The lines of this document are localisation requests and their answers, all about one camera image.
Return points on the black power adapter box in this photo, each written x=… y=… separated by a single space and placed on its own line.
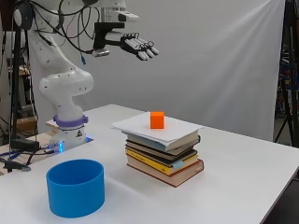
x=24 y=144

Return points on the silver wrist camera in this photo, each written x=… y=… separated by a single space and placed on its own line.
x=100 y=52

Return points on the brown cardboard box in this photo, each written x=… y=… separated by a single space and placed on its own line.
x=27 y=123

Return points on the yellow book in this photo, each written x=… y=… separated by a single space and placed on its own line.
x=162 y=166

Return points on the black book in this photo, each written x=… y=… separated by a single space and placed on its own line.
x=174 y=158

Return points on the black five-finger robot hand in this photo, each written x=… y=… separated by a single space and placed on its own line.
x=138 y=45

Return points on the white seven-joint robot arm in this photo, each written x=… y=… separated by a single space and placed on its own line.
x=65 y=84

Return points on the white hanging backdrop sheet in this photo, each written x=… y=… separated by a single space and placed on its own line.
x=202 y=62

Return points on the grey-blue book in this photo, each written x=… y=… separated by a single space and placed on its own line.
x=182 y=141

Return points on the blue round tub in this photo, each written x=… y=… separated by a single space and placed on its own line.
x=76 y=193

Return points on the dark brown book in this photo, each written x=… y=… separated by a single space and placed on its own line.
x=183 y=150

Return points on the orange cube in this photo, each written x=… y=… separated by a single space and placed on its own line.
x=157 y=120

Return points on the black upright stand pole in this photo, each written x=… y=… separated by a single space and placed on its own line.
x=15 y=87

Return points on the black clamp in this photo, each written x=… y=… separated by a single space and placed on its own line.
x=15 y=166

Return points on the red-brown thick book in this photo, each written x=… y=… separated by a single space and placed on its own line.
x=180 y=175

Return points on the black tripod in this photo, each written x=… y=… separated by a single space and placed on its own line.
x=291 y=77

